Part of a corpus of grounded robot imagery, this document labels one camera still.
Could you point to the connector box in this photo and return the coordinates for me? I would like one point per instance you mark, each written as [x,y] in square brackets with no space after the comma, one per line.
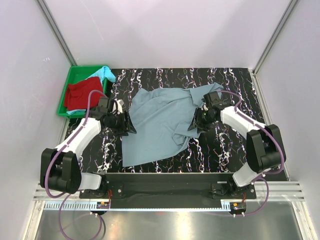
[103,205]
[239,206]

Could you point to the light blue t shirt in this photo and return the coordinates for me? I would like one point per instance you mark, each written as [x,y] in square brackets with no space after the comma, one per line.
[105,73]

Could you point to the left aluminium corner post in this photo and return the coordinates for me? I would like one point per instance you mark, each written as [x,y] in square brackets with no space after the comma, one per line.
[56,31]

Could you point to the aluminium front rail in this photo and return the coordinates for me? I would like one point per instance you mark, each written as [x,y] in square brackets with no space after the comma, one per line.
[279,212]

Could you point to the right connector box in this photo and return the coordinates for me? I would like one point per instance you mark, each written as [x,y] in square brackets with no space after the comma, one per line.
[239,206]

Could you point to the white slotted cable duct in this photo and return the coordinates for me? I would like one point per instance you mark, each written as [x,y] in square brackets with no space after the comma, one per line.
[91,205]

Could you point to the green plastic tray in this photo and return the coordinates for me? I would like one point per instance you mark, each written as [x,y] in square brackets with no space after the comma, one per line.
[80,92]

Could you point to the right aluminium corner post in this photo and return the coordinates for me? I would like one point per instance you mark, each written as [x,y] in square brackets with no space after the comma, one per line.
[275,35]

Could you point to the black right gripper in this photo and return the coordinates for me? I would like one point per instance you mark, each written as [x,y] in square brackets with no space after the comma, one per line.
[201,127]

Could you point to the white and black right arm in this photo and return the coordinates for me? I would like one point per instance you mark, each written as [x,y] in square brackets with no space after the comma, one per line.
[264,147]

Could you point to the grey-blue polo shirt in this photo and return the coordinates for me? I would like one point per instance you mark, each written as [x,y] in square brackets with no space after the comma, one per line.
[161,118]

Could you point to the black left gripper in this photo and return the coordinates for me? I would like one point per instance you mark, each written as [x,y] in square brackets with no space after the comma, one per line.
[126,125]

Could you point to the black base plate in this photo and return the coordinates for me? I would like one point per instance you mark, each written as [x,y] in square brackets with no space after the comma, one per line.
[170,189]

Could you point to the aluminium corner post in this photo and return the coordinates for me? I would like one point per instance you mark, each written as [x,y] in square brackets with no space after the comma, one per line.
[275,35]
[56,31]

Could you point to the left connector box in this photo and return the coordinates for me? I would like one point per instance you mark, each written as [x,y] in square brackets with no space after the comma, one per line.
[103,205]

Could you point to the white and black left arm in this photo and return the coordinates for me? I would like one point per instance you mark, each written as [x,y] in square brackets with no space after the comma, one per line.
[60,170]

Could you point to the red t shirt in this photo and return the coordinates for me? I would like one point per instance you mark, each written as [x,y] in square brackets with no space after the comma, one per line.
[76,95]

